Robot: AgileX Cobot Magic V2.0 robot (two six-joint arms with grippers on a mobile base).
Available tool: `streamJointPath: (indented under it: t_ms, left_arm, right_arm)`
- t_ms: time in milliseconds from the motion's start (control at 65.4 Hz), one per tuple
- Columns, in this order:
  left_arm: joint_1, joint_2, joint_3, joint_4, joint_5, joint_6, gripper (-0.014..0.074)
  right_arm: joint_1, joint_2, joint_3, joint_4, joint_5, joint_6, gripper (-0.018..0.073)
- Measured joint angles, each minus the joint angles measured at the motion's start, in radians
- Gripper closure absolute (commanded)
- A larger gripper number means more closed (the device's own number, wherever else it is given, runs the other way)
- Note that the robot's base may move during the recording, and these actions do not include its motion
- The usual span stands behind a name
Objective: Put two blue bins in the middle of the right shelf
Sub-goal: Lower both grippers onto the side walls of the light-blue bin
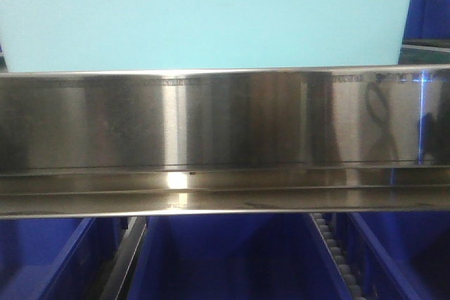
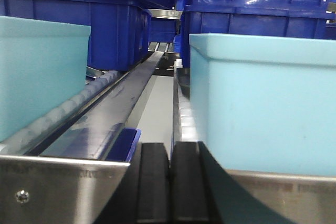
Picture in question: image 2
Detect grey metal divider rail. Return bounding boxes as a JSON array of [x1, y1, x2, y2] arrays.
[[40, 51, 166, 160]]

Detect white roller track right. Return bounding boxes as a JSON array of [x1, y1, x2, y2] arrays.
[[173, 59, 206, 143]]

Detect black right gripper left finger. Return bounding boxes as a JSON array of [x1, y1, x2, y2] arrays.
[[104, 143, 170, 223]]

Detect stainless steel shelf front rail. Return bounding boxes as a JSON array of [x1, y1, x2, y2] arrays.
[[1, 156, 335, 223]]

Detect dark blue crate lower left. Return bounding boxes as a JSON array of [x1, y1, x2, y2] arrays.
[[1, 0, 151, 71]]

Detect light blue bin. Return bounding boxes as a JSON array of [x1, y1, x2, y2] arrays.
[[190, 34, 335, 176], [1, 16, 91, 141]]

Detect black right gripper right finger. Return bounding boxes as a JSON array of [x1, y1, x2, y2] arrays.
[[171, 141, 273, 223]]

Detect white roller track left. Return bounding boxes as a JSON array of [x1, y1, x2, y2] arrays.
[[1, 70, 121, 155]]

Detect dark blue crate lower right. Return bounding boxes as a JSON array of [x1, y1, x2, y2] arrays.
[[180, 4, 335, 67]]

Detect white roller track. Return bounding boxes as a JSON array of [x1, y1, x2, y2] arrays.
[[1, 70, 121, 155], [173, 59, 206, 143]]

